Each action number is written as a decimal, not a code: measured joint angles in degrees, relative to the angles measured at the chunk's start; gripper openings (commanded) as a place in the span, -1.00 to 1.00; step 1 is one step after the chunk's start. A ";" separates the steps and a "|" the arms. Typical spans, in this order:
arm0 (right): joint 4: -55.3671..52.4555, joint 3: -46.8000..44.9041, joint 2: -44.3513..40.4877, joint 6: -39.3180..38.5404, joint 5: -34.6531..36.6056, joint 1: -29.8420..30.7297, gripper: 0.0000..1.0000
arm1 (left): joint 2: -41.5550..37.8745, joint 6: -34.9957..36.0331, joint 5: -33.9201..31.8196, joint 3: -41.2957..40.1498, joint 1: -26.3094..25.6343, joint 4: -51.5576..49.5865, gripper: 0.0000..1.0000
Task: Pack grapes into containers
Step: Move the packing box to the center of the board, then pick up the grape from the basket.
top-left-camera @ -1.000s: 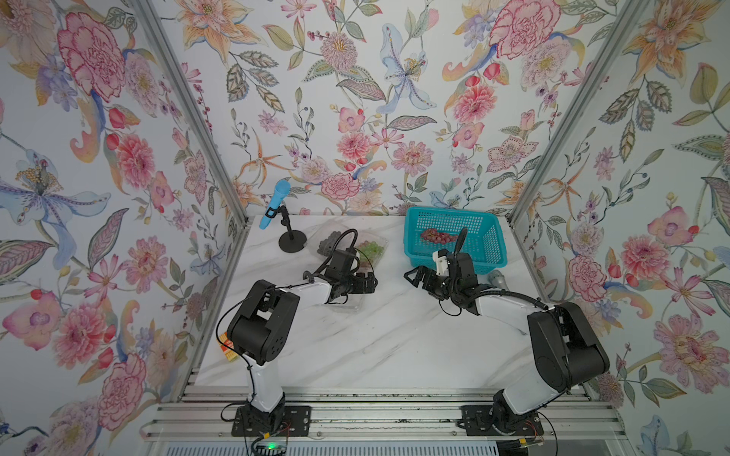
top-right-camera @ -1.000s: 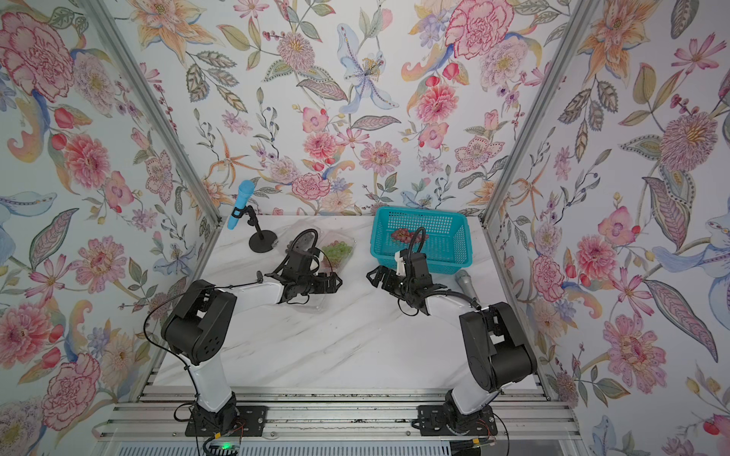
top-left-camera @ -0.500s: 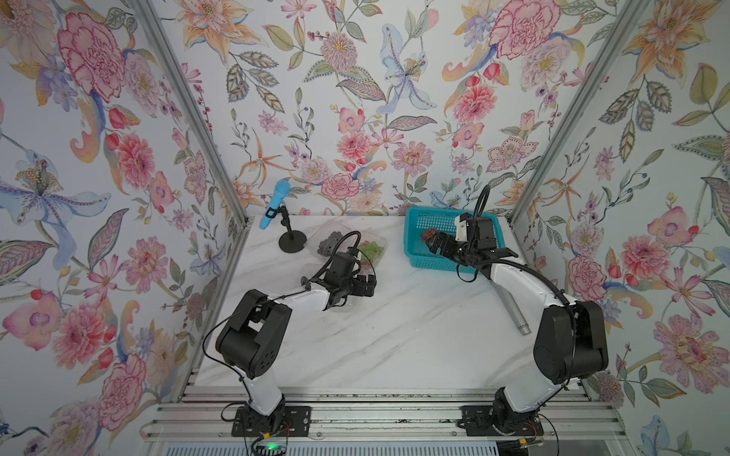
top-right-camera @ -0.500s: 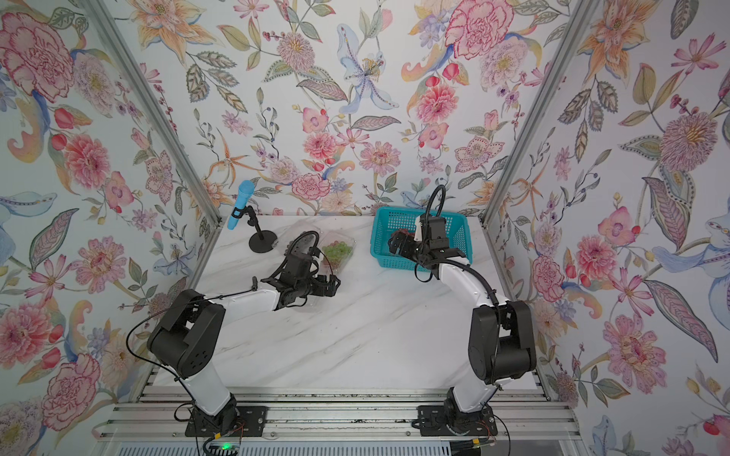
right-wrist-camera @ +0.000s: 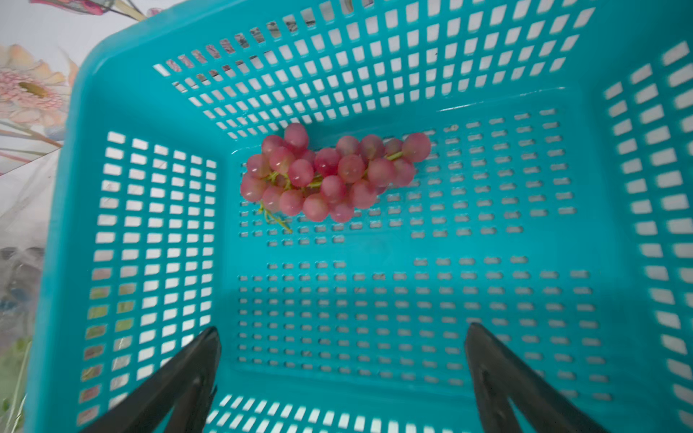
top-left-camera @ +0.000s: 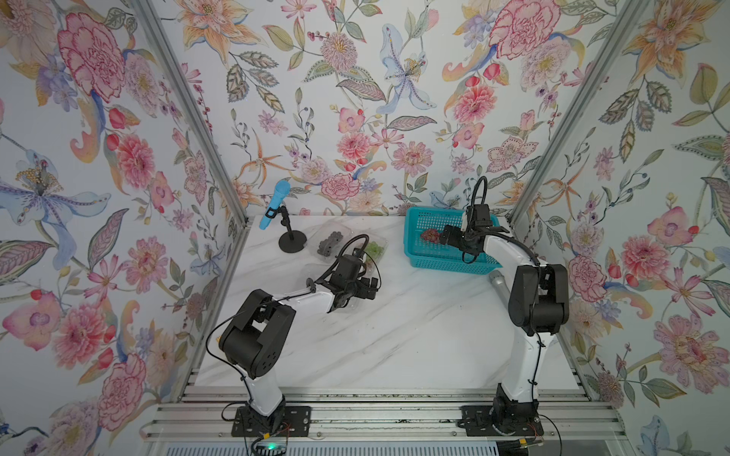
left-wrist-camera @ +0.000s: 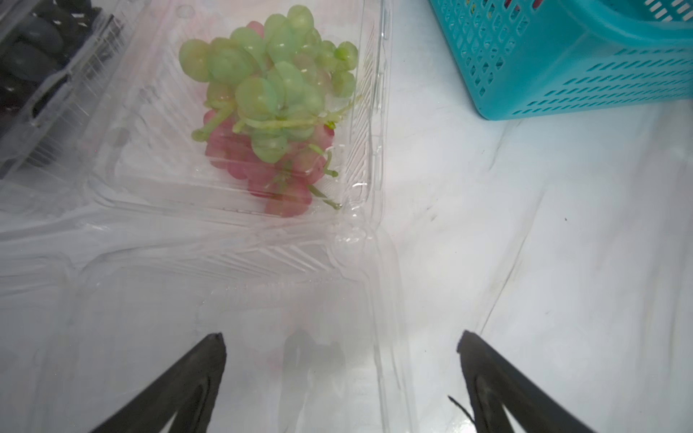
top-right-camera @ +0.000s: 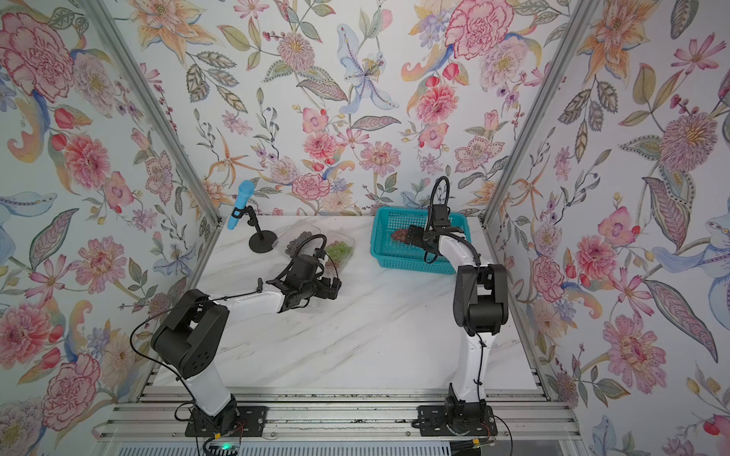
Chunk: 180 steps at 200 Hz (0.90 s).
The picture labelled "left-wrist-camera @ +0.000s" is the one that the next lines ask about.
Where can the teal plastic mesh basket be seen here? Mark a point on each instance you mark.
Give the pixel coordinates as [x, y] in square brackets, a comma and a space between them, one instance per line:
[531, 58]

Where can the green grape bunch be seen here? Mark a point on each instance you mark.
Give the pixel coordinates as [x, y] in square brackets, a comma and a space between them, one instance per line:
[272, 81]

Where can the black grape bunch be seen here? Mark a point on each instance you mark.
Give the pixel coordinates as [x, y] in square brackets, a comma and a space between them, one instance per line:
[43, 42]

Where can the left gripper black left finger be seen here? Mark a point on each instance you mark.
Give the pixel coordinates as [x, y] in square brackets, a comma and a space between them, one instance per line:
[182, 399]

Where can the red grape bunch front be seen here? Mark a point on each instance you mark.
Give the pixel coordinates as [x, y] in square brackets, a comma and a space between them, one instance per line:
[288, 186]

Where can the clear clamshell container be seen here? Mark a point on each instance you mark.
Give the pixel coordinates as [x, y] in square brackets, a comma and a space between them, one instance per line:
[149, 161]
[158, 325]
[45, 157]

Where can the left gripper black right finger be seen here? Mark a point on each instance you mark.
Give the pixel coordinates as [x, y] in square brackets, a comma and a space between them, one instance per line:
[498, 389]

